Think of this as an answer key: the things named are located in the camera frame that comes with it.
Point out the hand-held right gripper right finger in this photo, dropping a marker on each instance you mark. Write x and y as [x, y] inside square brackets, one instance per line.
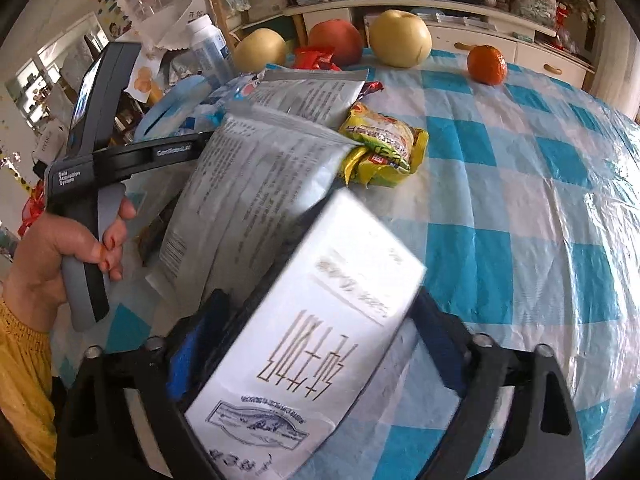
[440, 355]

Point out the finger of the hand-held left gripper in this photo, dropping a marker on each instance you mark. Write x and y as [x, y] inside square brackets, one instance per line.
[150, 155]

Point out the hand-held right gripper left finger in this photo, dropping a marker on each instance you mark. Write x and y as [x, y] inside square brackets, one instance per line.
[192, 360]

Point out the large silver foil pouch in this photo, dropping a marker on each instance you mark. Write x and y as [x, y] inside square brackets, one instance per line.
[250, 195]

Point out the white printed carton box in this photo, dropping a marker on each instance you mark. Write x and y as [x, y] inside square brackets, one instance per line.
[310, 335]

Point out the person's left forearm yellow sleeve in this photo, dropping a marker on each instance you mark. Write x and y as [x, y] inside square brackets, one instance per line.
[25, 385]

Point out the person's left hand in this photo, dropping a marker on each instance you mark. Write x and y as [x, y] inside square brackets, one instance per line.
[55, 250]

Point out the blue cartoon snack bag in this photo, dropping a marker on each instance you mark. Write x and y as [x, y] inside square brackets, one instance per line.
[170, 107]

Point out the clear plastic bag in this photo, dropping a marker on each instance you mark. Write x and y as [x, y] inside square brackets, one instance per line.
[155, 10]

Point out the white plastic bottle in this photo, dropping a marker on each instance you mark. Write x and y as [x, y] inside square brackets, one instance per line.
[210, 45]

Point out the small yellow pear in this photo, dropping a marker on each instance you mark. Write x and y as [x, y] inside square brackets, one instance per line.
[260, 50]

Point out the blue checked tablecloth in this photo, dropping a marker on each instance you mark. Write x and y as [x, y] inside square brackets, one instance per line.
[500, 210]

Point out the wooden plank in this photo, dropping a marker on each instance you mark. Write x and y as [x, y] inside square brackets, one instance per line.
[216, 0]

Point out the small silver foil pouch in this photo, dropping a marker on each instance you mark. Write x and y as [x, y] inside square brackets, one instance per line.
[310, 95]

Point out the red snack packet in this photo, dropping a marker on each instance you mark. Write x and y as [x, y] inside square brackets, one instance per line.
[315, 57]

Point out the yellow noodle packet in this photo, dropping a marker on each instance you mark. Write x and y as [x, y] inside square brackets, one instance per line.
[385, 145]

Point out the red apple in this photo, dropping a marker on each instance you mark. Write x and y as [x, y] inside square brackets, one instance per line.
[335, 40]

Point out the dark red candy wrapper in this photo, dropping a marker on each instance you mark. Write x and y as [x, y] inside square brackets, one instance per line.
[372, 90]

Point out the large yellow pear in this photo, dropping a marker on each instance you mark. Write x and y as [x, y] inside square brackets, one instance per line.
[400, 37]

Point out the orange tangerine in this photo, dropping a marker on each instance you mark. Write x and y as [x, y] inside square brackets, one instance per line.
[486, 64]

